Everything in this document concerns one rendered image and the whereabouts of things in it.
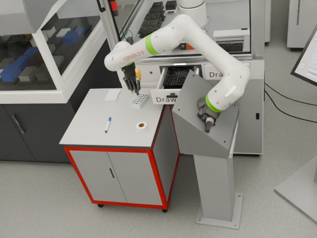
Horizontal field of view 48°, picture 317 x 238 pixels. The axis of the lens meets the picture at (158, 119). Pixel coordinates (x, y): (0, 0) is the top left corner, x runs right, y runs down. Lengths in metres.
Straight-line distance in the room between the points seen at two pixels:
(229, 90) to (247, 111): 0.85
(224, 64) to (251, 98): 0.66
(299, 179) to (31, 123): 2.12
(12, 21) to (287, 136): 2.27
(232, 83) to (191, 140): 0.38
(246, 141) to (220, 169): 0.70
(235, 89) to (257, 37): 0.56
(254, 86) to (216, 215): 0.93
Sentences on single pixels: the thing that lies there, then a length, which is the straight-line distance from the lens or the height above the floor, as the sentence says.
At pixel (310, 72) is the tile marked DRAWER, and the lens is 2.18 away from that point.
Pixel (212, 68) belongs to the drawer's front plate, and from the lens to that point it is 2.42.
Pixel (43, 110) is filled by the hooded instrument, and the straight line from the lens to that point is 2.90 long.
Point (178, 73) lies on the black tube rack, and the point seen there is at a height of 0.90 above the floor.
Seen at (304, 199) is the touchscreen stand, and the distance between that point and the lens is 2.76.
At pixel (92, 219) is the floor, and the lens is 2.89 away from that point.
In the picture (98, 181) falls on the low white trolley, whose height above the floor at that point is 0.37.
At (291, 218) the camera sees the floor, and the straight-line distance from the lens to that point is 2.70.
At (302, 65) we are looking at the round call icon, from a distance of 2.21.
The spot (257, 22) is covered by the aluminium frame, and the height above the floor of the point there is 1.20.
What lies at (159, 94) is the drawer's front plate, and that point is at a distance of 2.27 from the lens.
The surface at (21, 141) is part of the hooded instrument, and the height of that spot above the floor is 0.32.
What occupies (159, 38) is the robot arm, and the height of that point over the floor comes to 1.38.
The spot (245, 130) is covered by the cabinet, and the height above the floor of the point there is 0.32.
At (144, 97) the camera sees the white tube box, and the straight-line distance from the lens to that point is 2.47.
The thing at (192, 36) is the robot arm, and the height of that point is 1.31.
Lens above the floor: 2.25
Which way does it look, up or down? 40 degrees down
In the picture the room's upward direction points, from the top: 14 degrees counter-clockwise
